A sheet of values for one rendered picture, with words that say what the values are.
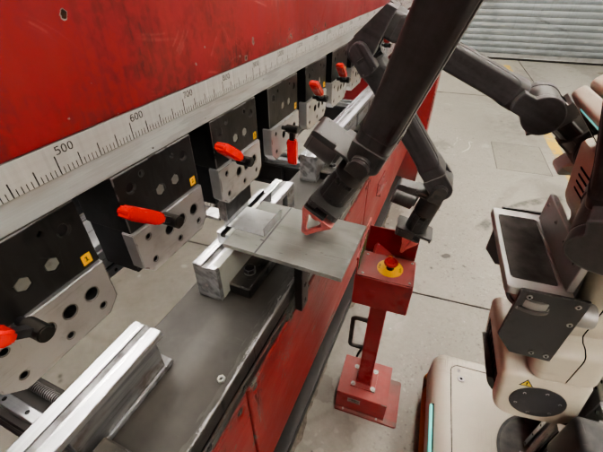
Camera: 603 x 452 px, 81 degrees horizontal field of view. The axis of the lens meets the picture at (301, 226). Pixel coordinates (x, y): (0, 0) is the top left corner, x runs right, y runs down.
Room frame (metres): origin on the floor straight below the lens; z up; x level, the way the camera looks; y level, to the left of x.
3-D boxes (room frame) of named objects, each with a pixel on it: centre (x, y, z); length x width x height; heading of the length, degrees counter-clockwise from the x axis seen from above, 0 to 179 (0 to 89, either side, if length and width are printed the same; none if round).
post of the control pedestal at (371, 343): (0.77, -0.26, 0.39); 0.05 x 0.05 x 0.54; 71
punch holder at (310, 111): (1.00, 0.00, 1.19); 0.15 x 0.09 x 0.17; 157
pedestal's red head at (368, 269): (0.77, -0.26, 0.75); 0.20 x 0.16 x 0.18; 161
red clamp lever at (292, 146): (0.78, 0.03, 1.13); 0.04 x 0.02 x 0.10; 67
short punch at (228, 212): (0.66, 0.15, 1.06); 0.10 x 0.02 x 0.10; 157
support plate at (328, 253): (0.60, 0.01, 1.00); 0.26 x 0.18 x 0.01; 67
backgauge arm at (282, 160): (1.36, 0.26, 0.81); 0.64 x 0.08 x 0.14; 67
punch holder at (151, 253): (0.45, 0.23, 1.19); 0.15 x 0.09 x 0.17; 157
